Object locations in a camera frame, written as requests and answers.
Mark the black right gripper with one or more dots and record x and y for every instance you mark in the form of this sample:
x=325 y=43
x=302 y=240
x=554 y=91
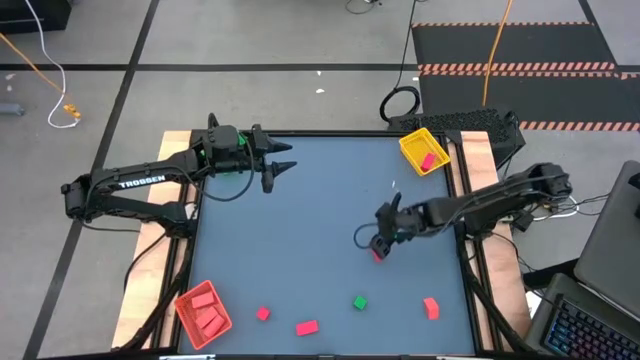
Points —
x=400 y=222

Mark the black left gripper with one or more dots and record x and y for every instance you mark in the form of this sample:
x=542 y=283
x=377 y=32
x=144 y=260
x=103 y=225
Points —
x=250 y=160

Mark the red cube block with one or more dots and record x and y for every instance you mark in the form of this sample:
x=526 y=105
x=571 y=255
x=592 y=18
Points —
x=263 y=313
x=377 y=257

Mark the red rectangular block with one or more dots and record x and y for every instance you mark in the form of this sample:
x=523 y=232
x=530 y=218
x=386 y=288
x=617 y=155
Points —
x=428 y=162
x=307 y=328

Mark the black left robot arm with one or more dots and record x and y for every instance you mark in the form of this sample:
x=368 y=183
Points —
x=140 y=181

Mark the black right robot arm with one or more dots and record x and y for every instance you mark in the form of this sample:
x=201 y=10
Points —
x=490 y=202

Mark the green cube block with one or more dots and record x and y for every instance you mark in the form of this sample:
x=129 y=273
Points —
x=360 y=302

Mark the yellow plastic basket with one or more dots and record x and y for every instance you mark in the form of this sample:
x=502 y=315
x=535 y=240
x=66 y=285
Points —
x=415 y=145

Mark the black floor tape line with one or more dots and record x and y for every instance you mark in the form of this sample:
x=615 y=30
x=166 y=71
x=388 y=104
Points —
x=123 y=90
x=200 y=67

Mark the wooden side board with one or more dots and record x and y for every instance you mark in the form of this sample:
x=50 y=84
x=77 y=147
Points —
x=147 y=270
x=502 y=280

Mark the orange-red plastic basket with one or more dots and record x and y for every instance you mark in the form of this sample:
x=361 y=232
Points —
x=186 y=307

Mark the laptop with backlit keyboard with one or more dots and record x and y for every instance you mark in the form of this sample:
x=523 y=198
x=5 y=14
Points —
x=580 y=330

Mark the black hazard-striped floor mat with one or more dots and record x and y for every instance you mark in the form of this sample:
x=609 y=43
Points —
x=550 y=95
x=500 y=45

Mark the grey closed laptop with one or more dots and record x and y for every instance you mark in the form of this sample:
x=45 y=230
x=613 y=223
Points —
x=610 y=240

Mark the grey cylinder object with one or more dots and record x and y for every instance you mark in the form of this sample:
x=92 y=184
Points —
x=10 y=109

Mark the black aluminium table frame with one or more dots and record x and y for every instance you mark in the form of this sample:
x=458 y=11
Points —
x=325 y=134

